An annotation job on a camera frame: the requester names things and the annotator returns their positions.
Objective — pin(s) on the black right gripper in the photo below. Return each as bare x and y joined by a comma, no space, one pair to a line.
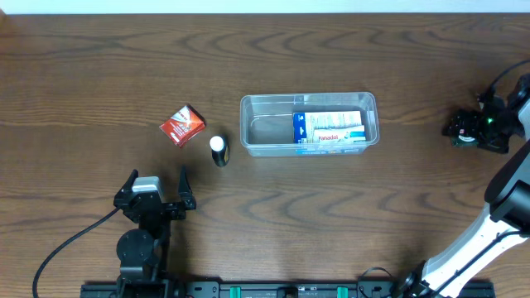
454,129

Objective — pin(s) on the green round sachet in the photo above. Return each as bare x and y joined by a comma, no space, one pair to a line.
463,141

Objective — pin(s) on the black bottle white cap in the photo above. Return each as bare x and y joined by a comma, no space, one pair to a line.
219,150

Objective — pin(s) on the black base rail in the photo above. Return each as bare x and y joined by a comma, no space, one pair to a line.
214,289

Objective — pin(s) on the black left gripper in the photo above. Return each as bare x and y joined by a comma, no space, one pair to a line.
156,208

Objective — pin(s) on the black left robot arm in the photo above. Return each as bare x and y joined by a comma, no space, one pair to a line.
143,251

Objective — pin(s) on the red packet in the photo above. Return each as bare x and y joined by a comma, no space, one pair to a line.
183,125

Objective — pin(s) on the blue fever patch box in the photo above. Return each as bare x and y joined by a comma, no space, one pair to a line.
304,124

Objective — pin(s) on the white small carton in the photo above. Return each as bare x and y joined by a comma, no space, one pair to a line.
339,135

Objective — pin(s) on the clear plastic container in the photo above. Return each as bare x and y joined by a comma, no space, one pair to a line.
266,122

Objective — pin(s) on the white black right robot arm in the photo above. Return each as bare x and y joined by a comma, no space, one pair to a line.
504,221

